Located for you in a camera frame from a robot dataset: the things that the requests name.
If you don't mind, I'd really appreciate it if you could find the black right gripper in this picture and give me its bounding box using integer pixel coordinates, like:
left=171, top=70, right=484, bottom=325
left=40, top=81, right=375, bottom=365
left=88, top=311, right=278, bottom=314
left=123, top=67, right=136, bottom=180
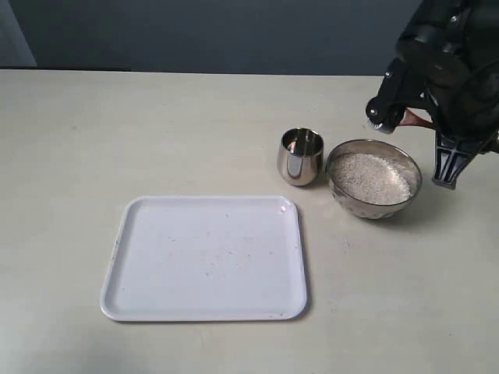
left=365, top=1, right=498, bottom=190

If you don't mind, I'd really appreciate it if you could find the dark red wooden spoon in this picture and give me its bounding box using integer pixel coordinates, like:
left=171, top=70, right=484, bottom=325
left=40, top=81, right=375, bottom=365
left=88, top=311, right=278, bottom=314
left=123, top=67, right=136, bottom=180
left=399, top=109, right=434, bottom=129

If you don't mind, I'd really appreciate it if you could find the steel bowl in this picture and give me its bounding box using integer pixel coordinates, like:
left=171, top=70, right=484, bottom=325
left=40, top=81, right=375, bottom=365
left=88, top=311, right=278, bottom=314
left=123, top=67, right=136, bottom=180
left=325, top=139, right=423, bottom=220

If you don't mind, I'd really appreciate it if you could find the white rice heap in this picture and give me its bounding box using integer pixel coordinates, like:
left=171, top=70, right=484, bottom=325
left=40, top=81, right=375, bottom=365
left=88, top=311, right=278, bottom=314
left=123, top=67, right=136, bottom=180
left=329, top=153, right=411, bottom=206

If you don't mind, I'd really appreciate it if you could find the small steel cup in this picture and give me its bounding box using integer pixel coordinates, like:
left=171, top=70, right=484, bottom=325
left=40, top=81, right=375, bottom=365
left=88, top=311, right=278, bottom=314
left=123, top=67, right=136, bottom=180
left=277, top=128, right=324, bottom=186

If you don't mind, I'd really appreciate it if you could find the white rectangular plastic tray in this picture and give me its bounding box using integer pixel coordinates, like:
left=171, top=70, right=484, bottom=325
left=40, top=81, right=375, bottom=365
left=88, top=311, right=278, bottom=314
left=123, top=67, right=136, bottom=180
left=100, top=196, right=308, bottom=323

